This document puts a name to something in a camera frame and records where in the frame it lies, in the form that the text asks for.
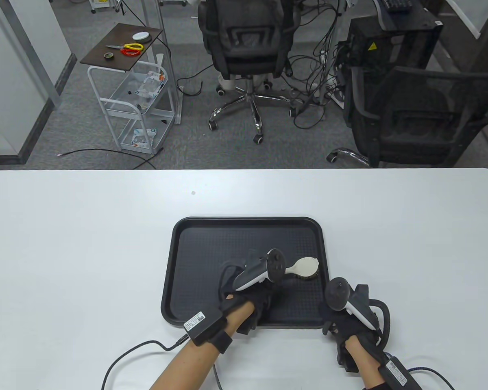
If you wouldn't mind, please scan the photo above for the black keyboard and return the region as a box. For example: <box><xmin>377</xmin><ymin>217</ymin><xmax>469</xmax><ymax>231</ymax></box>
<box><xmin>380</xmin><ymin>0</ymin><xmax>413</xmax><ymax>12</ymax></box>

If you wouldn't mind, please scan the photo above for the person's right forearm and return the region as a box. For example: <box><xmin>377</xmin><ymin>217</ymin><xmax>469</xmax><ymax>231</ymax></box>
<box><xmin>345</xmin><ymin>338</ymin><xmax>385</xmax><ymax>388</ymax></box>

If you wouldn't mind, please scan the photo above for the black computer tower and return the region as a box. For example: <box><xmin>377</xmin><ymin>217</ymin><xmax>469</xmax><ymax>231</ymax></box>
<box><xmin>344</xmin><ymin>16</ymin><xmax>444</xmax><ymax>82</ymax></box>

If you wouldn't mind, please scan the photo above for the black floor cable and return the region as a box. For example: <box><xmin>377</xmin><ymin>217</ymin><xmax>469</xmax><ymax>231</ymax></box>
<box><xmin>57</xmin><ymin>148</ymin><xmax>159</xmax><ymax>170</ymax></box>

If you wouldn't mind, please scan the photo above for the dark brown board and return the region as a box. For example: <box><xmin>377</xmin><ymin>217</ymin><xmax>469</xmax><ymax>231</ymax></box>
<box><xmin>80</xmin><ymin>23</ymin><xmax>163</xmax><ymax>72</ymax></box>

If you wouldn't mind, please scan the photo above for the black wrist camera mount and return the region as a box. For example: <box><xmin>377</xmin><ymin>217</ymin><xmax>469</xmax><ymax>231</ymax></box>
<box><xmin>336</xmin><ymin>345</ymin><xmax>358</xmax><ymax>373</ymax></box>

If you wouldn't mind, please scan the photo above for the black mesh office chair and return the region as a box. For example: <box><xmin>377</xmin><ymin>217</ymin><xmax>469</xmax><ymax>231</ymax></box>
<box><xmin>326</xmin><ymin>65</ymin><xmax>488</xmax><ymax>168</ymax></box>

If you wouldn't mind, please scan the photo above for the black braided cable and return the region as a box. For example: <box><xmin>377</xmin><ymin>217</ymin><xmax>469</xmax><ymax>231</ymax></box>
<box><xmin>407</xmin><ymin>367</ymin><xmax>456</xmax><ymax>390</ymax></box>
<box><xmin>102</xmin><ymin>335</ymin><xmax>192</xmax><ymax>390</ymax></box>

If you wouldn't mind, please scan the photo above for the white metal desk leg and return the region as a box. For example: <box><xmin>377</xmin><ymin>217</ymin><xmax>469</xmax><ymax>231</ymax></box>
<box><xmin>142</xmin><ymin>0</ymin><xmax>183</xmax><ymax>125</ymax></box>

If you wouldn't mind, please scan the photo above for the white pot brush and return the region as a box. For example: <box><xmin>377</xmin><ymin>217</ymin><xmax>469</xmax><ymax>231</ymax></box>
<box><xmin>284</xmin><ymin>257</ymin><xmax>320</xmax><ymax>280</ymax></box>

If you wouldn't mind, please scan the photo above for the person's left hand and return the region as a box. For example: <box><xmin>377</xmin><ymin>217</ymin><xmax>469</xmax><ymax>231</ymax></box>
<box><xmin>220</xmin><ymin>264</ymin><xmax>279</xmax><ymax>336</ymax></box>

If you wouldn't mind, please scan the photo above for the bundle of black cables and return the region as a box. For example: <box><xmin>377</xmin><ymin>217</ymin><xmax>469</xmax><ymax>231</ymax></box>
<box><xmin>285</xmin><ymin>0</ymin><xmax>350</xmax><ymax>130</ymax></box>

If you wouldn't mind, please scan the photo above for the thin black cable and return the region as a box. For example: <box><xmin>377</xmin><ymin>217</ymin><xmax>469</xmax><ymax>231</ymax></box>
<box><xmin>176</xmin><ymin>63</ymin><xmax>214</xmax><ymax>97</ymax></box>

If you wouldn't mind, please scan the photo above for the black box with white label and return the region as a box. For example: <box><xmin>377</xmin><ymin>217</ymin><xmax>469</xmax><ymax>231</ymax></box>
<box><xmin>183</xmin><ymin>310</ymin><xmax>229</xmax><ymax>347</ymax></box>
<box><xmin>378</xmin><ymin>356</ymin><xmax>423</xmax><ymax>390</ymax></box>

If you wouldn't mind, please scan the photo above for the white power strip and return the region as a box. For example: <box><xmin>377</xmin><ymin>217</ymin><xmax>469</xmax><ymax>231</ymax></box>
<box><xmin>315</xmin><ymin>77</ymin><xmax>344</xmax><ymax>107</ymax></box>

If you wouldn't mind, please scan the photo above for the person's left forearm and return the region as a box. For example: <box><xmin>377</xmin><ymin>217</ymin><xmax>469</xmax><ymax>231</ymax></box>
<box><xmin>148</xmin><ymin>301</ymin><xmax>256</xmax><ymax>390</ymax></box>

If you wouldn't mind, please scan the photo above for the black and white controller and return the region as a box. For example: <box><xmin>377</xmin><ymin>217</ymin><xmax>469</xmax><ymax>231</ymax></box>
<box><xmin>325</xmin><ymin>277</ymin><xmax>391</xmax><ymax>346</ymax></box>
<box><xmin>220</xmin><ymin>248</ymin><xmax>286</xmax><ymax>295</ymax></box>

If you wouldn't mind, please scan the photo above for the white wire rolling cart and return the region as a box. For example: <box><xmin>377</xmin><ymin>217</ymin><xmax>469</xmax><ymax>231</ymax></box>
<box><xmin>87</xmin><ymin>61</ymin><xmax>175</xmax><ymax>156</ymax></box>

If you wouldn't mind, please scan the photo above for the person's right hand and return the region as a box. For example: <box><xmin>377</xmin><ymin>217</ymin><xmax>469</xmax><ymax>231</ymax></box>
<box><xmin>323</xmin><ymin>311</ymin><xmax>383</xmax><ymax>360</ymax></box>

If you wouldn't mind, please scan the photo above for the black padded office chair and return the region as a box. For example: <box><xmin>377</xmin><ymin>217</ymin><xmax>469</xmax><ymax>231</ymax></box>
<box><xmin>197</xmin><ymin>0</ymin><xmax>305</xmax><ymax>145</ymax></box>

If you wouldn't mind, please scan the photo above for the black plastic tray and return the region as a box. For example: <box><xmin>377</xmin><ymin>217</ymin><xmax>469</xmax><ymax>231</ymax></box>
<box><xmin>161</xmin><ymin>217</ymin><xmax>333</xmax><ymax>329</ymax></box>

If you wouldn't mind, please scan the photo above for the clear plastic bag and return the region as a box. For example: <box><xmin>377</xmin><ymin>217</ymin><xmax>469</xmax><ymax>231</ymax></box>
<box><xmin>131</xmin><ymin>128</ymin><xmax>157</xmax><ymax>147</ymax></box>
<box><xmin>134</xmin><ymin>70</ymin><xmax>166</xmax><ymax>98</ymax></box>

